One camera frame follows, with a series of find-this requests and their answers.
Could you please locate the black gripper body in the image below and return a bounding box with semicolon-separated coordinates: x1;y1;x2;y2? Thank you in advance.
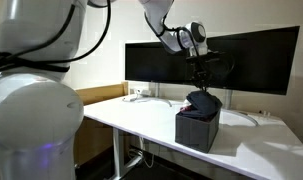
191;61;214;81

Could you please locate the navy blue cloth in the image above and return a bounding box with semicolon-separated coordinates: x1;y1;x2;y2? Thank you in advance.
180;90;223;122

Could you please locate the dark grey fabric box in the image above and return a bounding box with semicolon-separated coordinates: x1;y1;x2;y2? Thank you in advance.
174;108;221;154

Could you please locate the silver curved monitor stand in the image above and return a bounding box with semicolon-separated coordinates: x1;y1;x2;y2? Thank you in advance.
220;89;261;128
121;82;174;108

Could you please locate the white power adapter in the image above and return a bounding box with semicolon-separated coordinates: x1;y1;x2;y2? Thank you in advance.
134;87;151;98

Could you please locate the black flat monitor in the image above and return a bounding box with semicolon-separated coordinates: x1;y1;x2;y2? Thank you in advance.
124;40;192;84
187;25;300;96

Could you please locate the light wooden board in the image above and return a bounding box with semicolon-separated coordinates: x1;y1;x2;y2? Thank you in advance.
74;81;129;168

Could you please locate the white table leg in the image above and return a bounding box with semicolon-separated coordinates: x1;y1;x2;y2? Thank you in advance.
111;127;144;180

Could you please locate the white hanging cable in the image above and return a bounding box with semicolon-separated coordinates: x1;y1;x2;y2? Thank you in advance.
128;136;156;169

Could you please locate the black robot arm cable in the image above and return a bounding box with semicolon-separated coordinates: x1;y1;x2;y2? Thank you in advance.
0;0;192;76

